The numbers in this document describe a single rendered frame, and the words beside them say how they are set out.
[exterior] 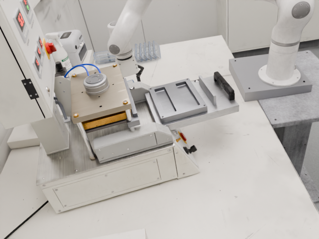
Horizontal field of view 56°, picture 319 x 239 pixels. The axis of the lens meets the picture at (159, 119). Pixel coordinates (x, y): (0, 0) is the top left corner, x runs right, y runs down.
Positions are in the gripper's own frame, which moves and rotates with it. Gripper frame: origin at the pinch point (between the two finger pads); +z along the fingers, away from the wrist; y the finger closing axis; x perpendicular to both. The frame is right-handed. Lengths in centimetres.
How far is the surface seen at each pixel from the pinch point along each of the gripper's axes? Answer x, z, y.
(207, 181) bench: 67, 8, -9
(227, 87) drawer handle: 52, -18, -26
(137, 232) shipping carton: 81, -1, 20
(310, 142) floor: 12, 84, -113
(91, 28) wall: -198, 39, 0
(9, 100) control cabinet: 57, -41, 40
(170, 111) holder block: 51, -15, -4
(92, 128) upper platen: 53, -20, 23
